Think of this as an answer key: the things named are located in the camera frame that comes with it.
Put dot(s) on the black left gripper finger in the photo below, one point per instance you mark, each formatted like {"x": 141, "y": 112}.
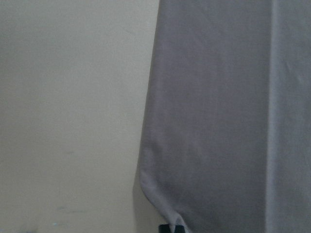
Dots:
{"x": 167, "y": 228}

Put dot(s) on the dark brown t-shirt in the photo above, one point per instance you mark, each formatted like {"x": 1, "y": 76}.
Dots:
{"x": 226, "y": 139}

